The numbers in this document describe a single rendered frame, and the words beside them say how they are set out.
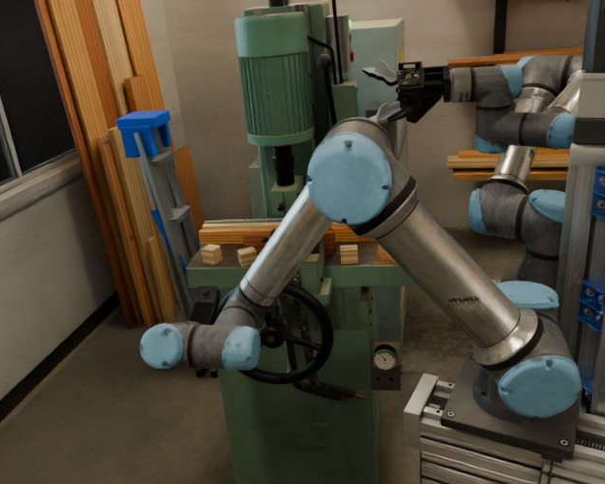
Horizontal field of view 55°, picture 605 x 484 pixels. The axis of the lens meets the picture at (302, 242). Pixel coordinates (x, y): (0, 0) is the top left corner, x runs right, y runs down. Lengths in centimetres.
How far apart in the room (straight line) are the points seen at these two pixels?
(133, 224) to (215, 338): 202
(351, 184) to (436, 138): 310
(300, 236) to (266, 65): 57
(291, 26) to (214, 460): 155
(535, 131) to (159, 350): 90
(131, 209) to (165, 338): 198
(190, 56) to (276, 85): 268
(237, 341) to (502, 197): 83
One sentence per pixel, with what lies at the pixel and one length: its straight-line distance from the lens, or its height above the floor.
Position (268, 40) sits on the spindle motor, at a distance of 144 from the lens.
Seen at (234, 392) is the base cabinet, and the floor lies 50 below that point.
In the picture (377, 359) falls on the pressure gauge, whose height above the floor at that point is 66.
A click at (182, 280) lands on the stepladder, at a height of 48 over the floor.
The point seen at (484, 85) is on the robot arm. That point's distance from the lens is 138.
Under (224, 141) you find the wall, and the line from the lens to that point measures 414.
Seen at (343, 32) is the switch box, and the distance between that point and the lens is 178.
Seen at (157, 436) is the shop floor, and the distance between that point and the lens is 247.
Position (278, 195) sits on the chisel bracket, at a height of 106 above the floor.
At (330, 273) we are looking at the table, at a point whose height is 88.
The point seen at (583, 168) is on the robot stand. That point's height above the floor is 121.
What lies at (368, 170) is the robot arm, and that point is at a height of 133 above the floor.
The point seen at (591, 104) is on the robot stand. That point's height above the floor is 132.
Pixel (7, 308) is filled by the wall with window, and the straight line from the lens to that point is 276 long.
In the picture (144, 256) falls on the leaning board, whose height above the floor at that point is 40.
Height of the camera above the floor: 155
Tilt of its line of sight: 23 degrees down
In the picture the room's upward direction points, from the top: 5 degrees counter-clockwise
